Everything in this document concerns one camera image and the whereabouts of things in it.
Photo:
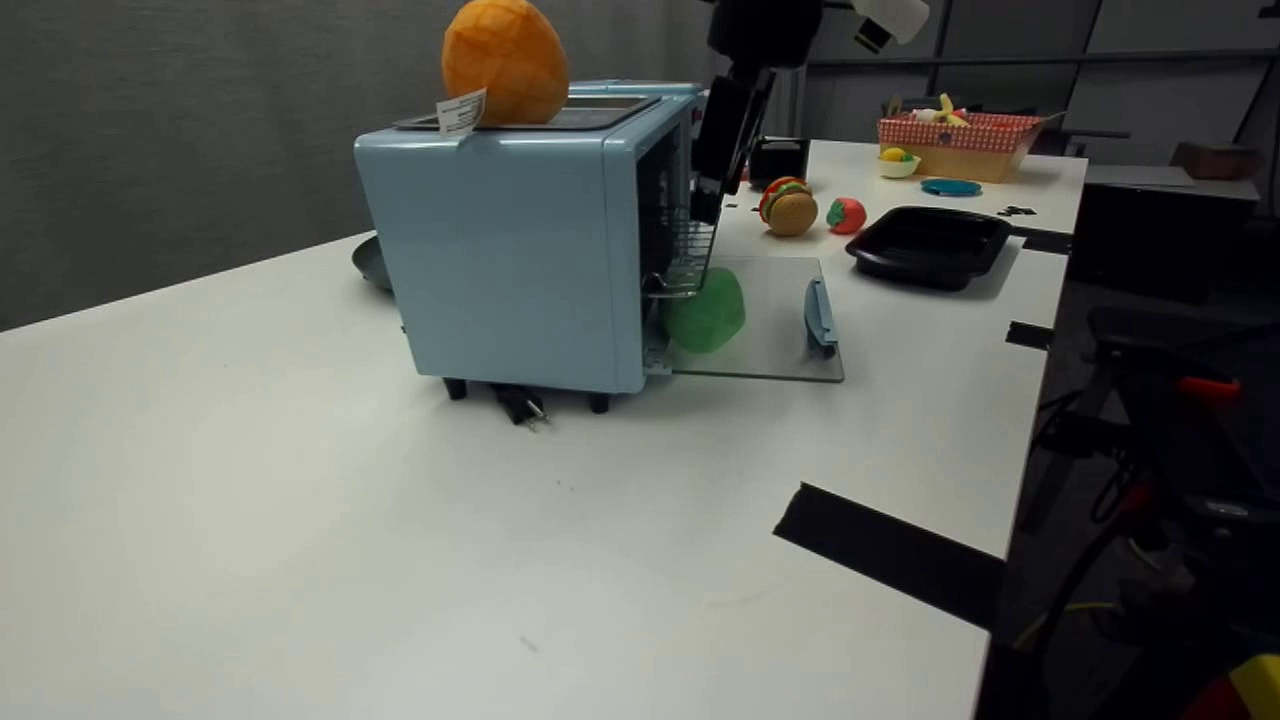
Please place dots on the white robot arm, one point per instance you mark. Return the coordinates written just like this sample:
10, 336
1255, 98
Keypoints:
757, 39

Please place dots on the teal toy plate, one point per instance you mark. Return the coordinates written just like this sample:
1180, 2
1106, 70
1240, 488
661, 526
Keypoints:
944, 186

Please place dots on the orange green toy ball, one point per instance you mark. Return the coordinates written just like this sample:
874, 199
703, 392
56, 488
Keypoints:
846, 219

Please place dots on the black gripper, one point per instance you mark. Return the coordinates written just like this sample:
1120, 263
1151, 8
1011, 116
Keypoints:
730, 124

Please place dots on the toy burger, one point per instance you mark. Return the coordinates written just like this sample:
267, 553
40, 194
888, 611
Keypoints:
785, 211

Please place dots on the black cup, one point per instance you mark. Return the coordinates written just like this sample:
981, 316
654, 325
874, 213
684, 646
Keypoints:
779, 156

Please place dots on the wire oven rack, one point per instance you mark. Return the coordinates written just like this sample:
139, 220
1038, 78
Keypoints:
667, 234

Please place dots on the black grill tray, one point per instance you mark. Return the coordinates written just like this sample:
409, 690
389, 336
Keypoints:
938, 249

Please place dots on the green plush toy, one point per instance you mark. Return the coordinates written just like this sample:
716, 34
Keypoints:
709, 316

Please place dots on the black power plug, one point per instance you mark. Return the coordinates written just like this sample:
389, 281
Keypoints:
516, 401

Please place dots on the black tape strip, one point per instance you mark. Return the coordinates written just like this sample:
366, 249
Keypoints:
899, 553

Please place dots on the red checkered basket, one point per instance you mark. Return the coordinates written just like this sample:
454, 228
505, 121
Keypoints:
986, 145

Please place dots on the light blue breakfast station oven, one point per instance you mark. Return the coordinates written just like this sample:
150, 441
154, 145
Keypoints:
513, 252

